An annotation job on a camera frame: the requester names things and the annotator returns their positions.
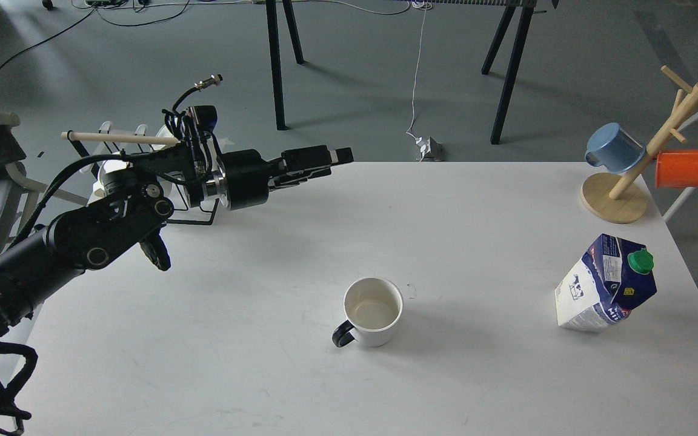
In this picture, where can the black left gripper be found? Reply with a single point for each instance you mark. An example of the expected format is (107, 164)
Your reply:
(243, 179)

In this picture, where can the white mug black handle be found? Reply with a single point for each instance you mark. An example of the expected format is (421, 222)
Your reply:
(373, 307)

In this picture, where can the blue white milk carton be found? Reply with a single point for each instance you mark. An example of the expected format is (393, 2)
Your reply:
(613, 277)

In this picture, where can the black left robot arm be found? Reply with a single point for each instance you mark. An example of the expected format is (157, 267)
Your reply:
(132, 211)

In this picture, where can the black table legs left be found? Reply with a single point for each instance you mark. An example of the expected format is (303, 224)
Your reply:
(275, 54)

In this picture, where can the black table legs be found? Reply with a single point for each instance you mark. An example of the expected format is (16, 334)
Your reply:
(275, 54)
(526, 12)

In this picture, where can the white mug front on rack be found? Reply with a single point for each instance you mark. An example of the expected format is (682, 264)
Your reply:
(105, 168)

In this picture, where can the black table legs right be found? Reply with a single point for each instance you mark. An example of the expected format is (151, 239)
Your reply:
(526, 12)

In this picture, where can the blue mug on tree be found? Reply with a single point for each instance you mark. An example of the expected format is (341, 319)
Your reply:
(612, 147)

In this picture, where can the wooden mug tree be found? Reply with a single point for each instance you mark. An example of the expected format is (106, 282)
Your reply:
(616, 197)

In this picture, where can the orange mug on tree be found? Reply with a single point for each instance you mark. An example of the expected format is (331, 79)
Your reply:
(677, 169)

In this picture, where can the black wire mug rack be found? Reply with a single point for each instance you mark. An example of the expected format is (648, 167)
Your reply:
(176, 163)

